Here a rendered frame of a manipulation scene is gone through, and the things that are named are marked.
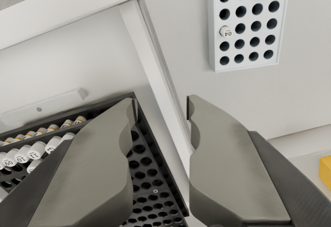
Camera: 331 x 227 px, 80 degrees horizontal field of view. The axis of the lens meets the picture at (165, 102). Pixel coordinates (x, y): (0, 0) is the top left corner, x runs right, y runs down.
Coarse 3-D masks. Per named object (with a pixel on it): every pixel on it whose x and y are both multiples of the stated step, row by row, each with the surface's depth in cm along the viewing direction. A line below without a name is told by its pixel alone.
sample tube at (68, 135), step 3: (78, 117) 21; (81, 117) 21; (75, 120) 21; (78, 120) 21; (81, 120) 21; (84, 120) 21; (75, 123) 20; (69, 132) 19; (66, 135) 18; (69, 135) 18; (72, 135) 20; (63, 138) 18; (66, 138) 18; (69, 138) 18; (60, 141) 18
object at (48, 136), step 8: (88, 120) 19; (64, 128) 19; (72, 128) 18; (80, 128) 18; (40, 136) 19; (48, 136) 19; (8, 144) 20; (16, 144) 19; (24, 144) 19; (32, 144) 19; (0, 152) 20
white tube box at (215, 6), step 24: (216, 0) 23; (240, 0) 23; (264, 0) 23; (216, 24) 24; (240, 24) 26; (264, 24) 24; (216, 48) 25; (240, 48) 26; (264, 48) 26; (216, 72) 27
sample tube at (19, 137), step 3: (18, 135) 22; (21, 135) 22; (24, 135) 22; (15, 138) 22; (18, 138) 22; (21, 138) 22; (12, 141) 21; (15, 141) 21; (0, 153) 20; (3, 153) 20; (6, 153) 20; (0, 156) 19; (3, 156) 20; (0, 159) 19; (0, 162) 19; (0, 165) 19; (3, 165) 19; (0, 168) 19
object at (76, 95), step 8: (80, 88) 23; (56, 96) 23; (64, 96) 23; (72, 96) 23; (80, 96) 23; (32, 104) 24; (40, 104) 23; (48, 104) 23; (56, 104) 23; (64, 104) 23; (8, 112) 24; (16, 112) 24; (24, 112) 24; (32, 112) 24; (40, 112) 24; (8, 120) 24; (16, 120) 24
